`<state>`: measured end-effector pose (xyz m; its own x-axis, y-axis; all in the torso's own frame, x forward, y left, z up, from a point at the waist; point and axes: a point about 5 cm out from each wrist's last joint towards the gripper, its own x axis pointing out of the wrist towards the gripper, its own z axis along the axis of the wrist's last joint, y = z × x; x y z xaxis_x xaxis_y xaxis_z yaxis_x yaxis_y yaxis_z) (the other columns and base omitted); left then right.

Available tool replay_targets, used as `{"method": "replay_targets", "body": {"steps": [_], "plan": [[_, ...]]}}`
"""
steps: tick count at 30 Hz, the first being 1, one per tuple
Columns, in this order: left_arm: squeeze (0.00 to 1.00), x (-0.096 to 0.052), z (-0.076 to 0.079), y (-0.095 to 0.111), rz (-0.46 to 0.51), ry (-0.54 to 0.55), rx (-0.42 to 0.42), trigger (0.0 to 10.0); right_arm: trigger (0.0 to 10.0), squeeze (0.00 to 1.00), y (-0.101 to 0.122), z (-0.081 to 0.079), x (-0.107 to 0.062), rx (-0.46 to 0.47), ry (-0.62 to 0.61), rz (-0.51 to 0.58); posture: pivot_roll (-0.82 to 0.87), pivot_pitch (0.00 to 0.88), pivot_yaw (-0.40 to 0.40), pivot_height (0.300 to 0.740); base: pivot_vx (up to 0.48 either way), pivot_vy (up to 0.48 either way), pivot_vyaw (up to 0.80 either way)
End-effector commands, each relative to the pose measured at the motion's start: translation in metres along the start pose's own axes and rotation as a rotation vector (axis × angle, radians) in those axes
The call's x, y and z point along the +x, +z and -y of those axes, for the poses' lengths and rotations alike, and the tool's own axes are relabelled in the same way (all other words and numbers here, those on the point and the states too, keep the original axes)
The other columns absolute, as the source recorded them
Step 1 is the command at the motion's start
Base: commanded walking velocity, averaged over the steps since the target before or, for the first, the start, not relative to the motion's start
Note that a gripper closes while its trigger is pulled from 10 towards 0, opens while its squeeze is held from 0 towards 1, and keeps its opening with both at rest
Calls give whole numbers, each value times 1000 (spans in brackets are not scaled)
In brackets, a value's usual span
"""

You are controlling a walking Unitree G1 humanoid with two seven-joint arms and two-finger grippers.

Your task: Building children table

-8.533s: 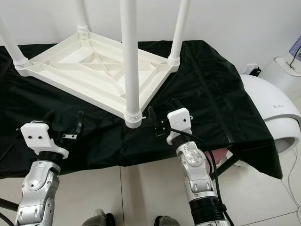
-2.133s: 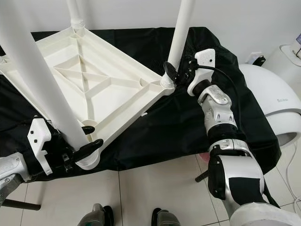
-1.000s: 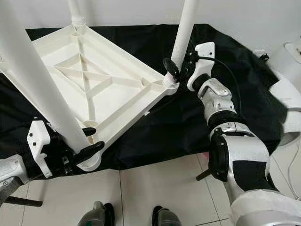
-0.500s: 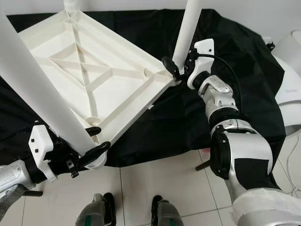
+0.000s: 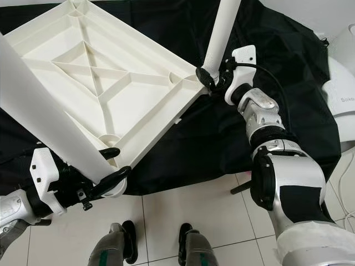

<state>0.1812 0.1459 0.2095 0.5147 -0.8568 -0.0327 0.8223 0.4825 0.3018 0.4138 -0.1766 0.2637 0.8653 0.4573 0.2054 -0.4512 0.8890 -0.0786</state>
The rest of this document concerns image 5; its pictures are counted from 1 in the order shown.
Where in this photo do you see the white rounded plastic container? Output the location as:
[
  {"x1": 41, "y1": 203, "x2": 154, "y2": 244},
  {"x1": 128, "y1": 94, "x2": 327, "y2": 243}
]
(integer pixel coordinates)
[{"x1": 330, "y1": 25, "x2": 355, "y2": 73}]

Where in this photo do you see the white plastic table top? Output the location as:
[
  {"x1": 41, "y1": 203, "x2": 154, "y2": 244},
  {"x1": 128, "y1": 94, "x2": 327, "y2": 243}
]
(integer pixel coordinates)
[{"x1": 3, "y1": 0, "x2": 207, "y2": 170}]

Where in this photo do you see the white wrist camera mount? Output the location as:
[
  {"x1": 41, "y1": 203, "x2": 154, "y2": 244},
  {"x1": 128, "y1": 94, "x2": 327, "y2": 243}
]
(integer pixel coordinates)
[
  {"x1": 225, "y1": 45, "x2": 257, "y2": 106},
  {"x1": 29, "y1": 147, "x2": 67, "y2": 216}
]

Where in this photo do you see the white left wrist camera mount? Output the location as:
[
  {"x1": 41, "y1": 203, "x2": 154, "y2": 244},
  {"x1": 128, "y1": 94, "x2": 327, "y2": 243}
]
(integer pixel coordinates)
[{"x1": 29, "y1": 147, "x2": 67, "y2": 216}]

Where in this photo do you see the white floor cable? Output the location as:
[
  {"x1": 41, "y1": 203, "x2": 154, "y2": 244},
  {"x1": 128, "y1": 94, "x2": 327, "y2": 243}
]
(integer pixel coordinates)
[{"x1": 333, "y1": 166, "x2": 355, "y2": 233}]

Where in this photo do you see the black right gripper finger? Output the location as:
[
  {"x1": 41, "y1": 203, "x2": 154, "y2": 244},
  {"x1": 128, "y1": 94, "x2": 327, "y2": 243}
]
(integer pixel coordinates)
[{"x1": 195, "y1": 66, "x2": 217, "y2": 93}]

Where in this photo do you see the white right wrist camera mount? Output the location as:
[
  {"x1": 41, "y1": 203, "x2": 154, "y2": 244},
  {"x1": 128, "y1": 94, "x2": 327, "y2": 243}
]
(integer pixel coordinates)
[{"x1": 225, "y1": 45, "x2": 257, "y2": 106}]

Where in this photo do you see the white plastic table leg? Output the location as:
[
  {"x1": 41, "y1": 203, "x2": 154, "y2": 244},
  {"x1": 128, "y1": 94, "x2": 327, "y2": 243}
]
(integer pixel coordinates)
[
  {"x1": 200, "y1": 0, "x2": 242, "y2": 78},
  {"x1": 0, "y1": 36, "x2": 128, "y2": 197}
]

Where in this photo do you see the grey robot right leg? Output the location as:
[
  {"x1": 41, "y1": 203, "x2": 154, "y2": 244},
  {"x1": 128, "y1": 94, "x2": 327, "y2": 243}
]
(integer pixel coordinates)
[{"x1": 179, "y1": 223, "x2": 220, "y2": 266}]

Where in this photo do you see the black tablecloth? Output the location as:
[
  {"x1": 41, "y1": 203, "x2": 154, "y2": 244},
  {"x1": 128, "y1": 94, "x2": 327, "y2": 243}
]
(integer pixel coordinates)
[{"x1": 0, "y1": 0, "x2": 342, "y2": 195}]

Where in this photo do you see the white round appliance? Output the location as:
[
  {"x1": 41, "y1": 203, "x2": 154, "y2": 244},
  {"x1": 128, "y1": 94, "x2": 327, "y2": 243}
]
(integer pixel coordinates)
[{"x1": 324, "y1": 55, "x2": 355, "y2": 145}]

